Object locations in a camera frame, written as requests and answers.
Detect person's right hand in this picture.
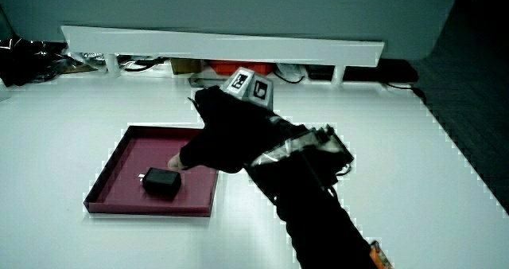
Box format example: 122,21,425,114
167,66,297,174

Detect black charger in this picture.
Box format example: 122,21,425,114
138,167,183,198

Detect maroon square plate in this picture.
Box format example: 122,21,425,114
83,125,220,218

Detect orange box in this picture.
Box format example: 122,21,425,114
207,60,275,77

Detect brown cardboard box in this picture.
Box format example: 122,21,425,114
170,57,203,76

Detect white monitor riser shelf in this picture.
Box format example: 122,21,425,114
60,25,386,87

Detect white plastic bag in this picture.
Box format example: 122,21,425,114
274,63,306,84

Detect white back panel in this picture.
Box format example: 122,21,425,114
0,0,457,61

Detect orange patterned object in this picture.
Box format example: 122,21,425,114
368,240,394,269

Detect black plastic bag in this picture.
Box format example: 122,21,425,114
0,36,80,88

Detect black cable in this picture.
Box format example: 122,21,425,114
118,56,169,72

